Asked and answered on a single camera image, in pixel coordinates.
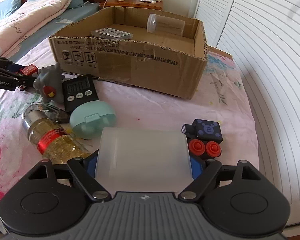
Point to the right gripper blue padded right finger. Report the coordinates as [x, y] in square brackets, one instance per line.
[205, 174]

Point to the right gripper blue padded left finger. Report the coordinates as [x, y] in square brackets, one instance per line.
[83, 171]

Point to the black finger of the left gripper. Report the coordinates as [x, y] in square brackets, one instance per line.
[10, 78]

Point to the red toy car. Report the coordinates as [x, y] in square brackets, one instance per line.
[28, 75]

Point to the black toy train red wheels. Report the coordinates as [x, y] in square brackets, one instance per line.
[203, 138]

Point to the grey rhino toy figure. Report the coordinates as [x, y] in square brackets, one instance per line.
[49, 83]

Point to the white translucent plastic container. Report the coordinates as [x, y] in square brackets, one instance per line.
[139, 160]

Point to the mint green oval case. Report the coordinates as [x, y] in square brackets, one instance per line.
[89, 119]

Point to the capsule bottle with silver cap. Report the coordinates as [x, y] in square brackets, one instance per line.
[42, 123]

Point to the black digital timer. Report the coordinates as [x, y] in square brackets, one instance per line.
[78, 91]

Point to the small grey barcode box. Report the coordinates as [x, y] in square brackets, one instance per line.
[112, 34]

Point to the clear plastic jar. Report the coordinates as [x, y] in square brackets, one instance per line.
[157, 23]

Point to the pink floral folded quilt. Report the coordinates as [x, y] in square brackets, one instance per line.
[24, 22]

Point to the blue pillow far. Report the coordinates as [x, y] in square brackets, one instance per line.
[8, 7]

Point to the pink floral table cloth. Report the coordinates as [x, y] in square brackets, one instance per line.
[220, 96]

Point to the blue bed sheet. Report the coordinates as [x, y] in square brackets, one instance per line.
[67, 17]

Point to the brown cardboard box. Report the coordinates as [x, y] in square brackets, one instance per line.
[162, 62]

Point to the white louvered closet door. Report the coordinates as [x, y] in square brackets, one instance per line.
[263, 36]

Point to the wooden nightstand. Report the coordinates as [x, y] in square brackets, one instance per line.
[131, 3]

